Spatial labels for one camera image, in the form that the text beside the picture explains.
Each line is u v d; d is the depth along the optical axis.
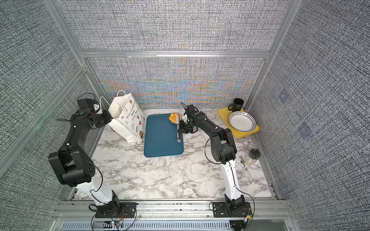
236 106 1.13
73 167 0.47
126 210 0.73
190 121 0.76
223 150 0.59
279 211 0.73
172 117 1.09
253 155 0.82
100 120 0.75
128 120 0.87
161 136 1.03
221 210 0.73
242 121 1.12
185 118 0.94
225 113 1.17
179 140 0.95
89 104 0.72
